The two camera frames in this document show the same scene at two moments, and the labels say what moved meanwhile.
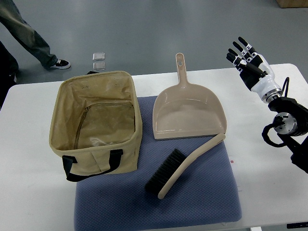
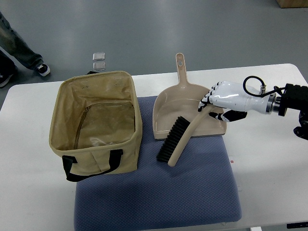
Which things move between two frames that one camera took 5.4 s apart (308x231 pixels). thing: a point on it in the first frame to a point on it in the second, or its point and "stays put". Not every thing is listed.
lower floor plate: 99,65 stays put
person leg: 11,19 to 11,44
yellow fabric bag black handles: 95,127 stays put
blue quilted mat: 206,195 stays put
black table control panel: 297,225 stays put
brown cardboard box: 287,4 stays put
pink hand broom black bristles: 175,163 to 179,136
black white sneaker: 62,64 to 44,70
